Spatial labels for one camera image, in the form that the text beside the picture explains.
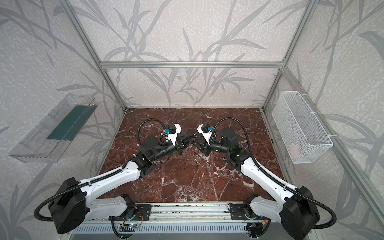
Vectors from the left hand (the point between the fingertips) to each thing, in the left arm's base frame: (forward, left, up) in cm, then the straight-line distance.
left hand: (195, 133), depth 68 cm
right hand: (+2, +1, -4) cm, 5 cm away
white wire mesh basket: (-5, -45, +5) cm, 45 cm away
